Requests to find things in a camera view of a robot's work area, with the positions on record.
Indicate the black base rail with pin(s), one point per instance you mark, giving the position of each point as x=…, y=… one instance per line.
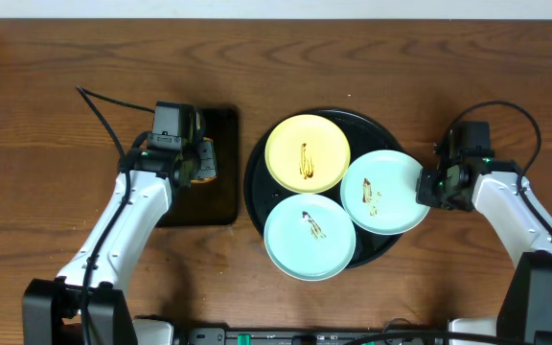
x=224, y=336

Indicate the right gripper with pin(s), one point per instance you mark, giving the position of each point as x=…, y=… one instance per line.
x=429, y=188

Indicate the pale green plate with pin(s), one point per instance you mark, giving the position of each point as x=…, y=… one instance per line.
x=379, y=192

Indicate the yellow plate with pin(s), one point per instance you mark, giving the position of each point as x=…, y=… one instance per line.
x=307, y=154

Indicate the black rectangular tray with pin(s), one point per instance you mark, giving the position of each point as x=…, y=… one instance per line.
x=213, y=201

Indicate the green and yellow sponge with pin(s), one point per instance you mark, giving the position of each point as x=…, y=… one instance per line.
x=204, y=180

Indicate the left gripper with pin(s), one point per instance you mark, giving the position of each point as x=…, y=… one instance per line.
x=207, y=160

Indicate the black round tray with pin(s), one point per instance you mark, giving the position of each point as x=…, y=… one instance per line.
x=262, y=192

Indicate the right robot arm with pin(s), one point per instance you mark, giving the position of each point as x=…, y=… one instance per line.
x=495, y=189

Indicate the pale blue plate front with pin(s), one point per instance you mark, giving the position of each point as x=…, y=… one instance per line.
x=309, y=237

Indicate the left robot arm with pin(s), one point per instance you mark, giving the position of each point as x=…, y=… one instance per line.
x=86, y=302

